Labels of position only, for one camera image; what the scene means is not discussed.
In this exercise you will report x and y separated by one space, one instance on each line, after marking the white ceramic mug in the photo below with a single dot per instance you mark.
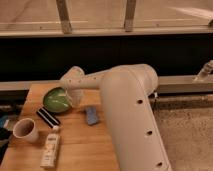
26 129

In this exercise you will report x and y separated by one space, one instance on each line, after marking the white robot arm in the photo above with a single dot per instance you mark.
124 93

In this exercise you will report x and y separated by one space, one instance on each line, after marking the black rectangular brush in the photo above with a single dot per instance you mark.
48 117

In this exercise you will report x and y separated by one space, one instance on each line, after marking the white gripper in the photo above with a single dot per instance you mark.
75 97

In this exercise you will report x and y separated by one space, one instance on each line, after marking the green ceramic bowl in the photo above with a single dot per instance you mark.
56 101

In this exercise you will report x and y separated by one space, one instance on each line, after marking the white plastic bottle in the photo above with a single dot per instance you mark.
51 148

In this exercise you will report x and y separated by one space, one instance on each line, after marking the blue sponge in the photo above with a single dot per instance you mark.
91 115

